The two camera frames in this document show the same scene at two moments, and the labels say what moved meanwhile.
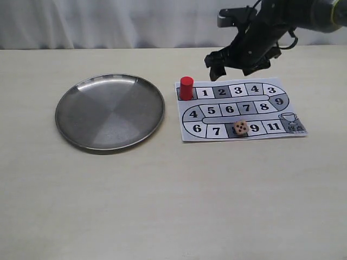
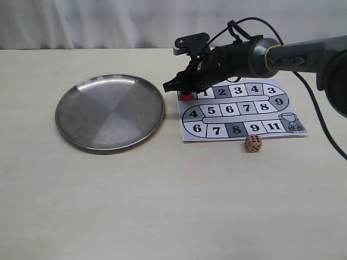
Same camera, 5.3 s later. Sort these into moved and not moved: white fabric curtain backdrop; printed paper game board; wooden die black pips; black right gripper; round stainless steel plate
Moved: wooden die black pips; black right gripper
Not moved: printed paper game board; white fabric curtain backdrop; round stainless steel plate
